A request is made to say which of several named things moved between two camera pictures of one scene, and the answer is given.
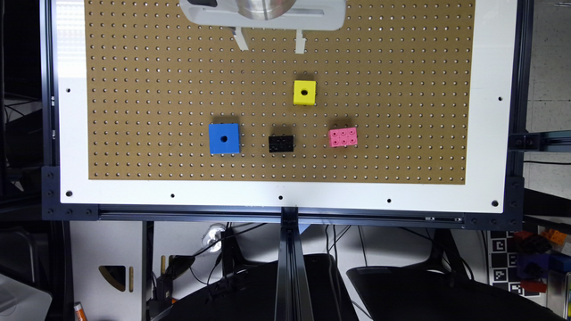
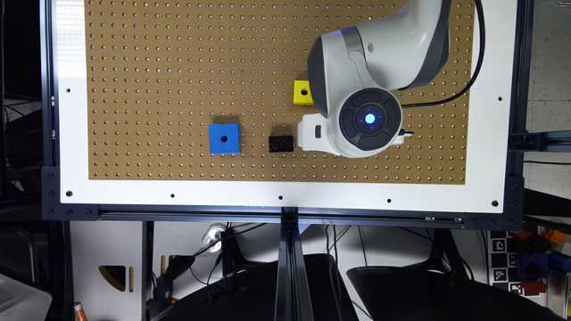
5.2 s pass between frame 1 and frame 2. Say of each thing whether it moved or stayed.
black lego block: stayed
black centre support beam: stayed
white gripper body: moved
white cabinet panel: stayed
